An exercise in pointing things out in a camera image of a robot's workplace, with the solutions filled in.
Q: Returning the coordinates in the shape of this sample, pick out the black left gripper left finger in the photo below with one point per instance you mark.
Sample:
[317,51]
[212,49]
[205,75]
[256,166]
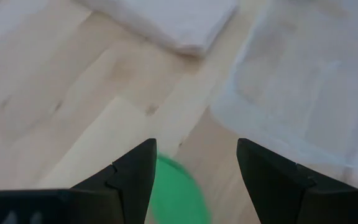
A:
[129,180]

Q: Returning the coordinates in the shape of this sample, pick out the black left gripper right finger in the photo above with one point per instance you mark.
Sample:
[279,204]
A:
[269,180]

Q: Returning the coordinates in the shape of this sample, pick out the green ribbed toy vegetable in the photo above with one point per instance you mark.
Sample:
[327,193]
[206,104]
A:
[176,196]

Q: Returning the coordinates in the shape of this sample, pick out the clear plastic tupperware container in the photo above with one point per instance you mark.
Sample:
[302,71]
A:
[306,93]

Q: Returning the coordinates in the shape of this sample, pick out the folded beige cloth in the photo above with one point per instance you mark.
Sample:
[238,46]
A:
[179,21]

